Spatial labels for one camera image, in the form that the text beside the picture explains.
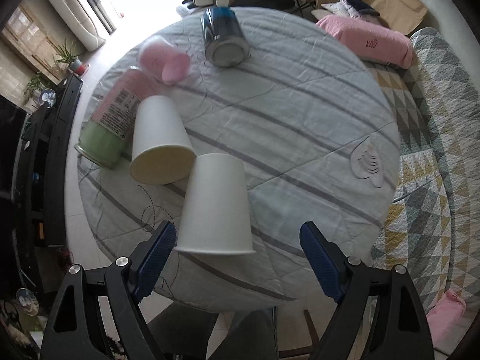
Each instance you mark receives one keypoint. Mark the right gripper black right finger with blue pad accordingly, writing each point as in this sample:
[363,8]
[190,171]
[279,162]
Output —
[399,329]

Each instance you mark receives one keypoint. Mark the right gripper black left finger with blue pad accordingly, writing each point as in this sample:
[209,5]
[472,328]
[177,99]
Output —
[75,328]

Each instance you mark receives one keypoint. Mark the white paper cup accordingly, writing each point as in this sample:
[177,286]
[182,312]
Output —
[162,152]
[215,217]

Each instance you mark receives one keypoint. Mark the pink plastic cup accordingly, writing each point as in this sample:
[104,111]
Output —
[163,61]

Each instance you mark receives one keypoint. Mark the pink cloth on floor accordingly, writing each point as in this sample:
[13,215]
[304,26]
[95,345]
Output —
[444,315]

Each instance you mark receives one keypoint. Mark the triangle patterned sofa quilt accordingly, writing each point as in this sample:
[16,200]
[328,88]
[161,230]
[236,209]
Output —
[432,226]

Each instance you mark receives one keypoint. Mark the black TV cabinet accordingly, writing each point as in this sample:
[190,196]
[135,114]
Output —
[40,177]

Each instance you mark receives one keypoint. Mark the pink green cylindrical can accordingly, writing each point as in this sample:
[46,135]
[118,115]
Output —
[106,134]

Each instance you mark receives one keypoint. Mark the light striped quilted tablecloth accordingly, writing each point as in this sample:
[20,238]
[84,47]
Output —
[318,140]

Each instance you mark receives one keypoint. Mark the potted plant red pot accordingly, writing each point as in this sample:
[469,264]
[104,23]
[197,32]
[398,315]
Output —
[66,54]

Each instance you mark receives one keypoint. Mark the pink fleece blanket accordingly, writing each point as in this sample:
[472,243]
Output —
[369,41]

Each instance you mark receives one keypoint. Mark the dark blue metal can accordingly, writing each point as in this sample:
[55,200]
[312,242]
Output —
[224,42]

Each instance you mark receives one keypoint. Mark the dark blue folded garment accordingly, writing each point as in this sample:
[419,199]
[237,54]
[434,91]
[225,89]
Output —
[362,7]

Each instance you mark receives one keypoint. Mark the white standing air conditioner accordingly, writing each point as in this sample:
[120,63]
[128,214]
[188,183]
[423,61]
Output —
[80,17]

